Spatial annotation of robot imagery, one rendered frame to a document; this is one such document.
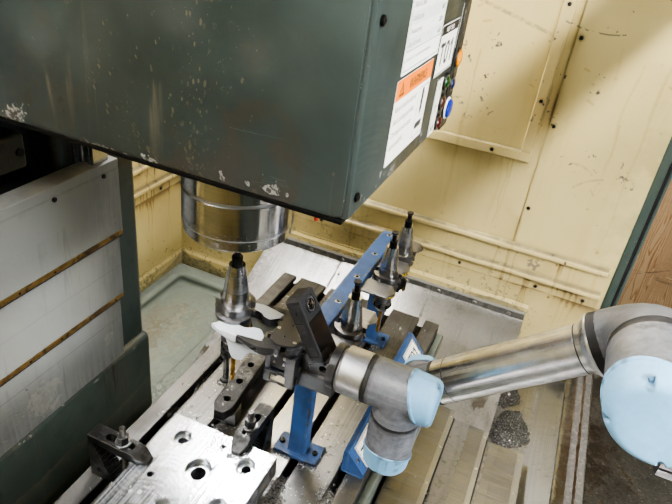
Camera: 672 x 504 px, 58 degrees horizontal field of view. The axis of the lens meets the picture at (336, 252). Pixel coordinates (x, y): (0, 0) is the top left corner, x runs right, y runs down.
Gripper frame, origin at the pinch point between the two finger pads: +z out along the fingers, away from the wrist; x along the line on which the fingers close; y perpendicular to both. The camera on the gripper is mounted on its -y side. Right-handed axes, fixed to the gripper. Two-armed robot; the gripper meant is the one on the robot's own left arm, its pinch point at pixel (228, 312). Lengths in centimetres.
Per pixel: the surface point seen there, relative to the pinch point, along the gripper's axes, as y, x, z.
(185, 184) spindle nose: -24.3, -6.9, 3.2
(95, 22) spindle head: -44.0, -12.6, 11.0
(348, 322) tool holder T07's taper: 9.2, 19.7, -14.1
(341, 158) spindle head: -36.3, -12.5, -19.9
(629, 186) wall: -2, 100, -60
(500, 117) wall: -12, 100, -23
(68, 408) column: 49, 5, 44
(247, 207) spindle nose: -23.5, -6.3, -5.8
